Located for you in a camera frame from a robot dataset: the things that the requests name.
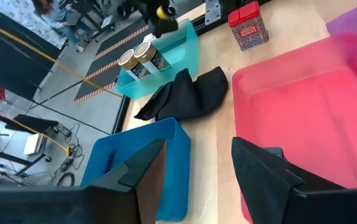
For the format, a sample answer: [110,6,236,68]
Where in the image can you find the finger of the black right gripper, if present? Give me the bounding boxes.
[152,19,179,39]

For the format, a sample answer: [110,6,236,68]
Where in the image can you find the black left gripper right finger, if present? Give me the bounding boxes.
[231,136,357,224]

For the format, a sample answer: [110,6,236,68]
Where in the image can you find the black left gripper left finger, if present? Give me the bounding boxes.
[0,138,168,224]

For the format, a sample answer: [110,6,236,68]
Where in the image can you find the red-lid paprika tin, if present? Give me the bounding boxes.
[227,1,270,52]

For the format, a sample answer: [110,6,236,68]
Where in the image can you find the teal plastic bin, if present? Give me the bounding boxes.
[115,17,200,101]

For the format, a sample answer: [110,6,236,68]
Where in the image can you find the black mat striped edge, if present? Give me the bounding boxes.
[94,18,150,63]
[73,57,122,106]

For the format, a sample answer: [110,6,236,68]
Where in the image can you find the black cloth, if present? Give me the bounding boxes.
[133,65,229,123]

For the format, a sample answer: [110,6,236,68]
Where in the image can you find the blue plastic bin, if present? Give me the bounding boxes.
[80,117,192,223]

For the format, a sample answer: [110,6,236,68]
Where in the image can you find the black power strip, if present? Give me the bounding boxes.
[53,124,73,138]

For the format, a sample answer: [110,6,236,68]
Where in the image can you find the pink plastic bin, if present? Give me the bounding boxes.
[231,32,357,224]

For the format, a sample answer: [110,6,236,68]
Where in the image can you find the white box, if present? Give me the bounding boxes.
[23,133,44,156]

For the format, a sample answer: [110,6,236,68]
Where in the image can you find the person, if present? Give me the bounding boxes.
[31,0,95,53]

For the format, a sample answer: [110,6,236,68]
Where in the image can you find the black flat panel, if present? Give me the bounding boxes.
[5,114,60,135]

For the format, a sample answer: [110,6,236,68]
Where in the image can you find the white patterned rug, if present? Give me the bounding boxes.
[0,0,69,50]

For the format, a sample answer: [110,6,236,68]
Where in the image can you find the black room divider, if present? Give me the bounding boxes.
[0,5,64,101]

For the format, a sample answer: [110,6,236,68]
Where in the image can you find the yellow cable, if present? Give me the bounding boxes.
[0,15,123,98]
[0,104,73,156]

